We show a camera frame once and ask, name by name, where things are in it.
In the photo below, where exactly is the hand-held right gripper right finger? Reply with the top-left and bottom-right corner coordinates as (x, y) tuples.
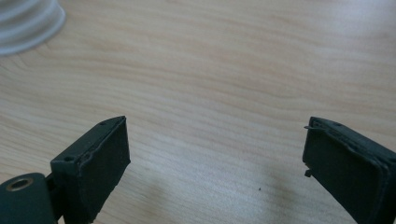
(302, 116), (396, 224)

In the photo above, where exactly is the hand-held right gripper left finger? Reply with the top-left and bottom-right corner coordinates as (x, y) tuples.
(49, 116), (131, 224)

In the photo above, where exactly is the stack of white paper cups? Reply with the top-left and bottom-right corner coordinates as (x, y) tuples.
(0, 0), (67, 56)

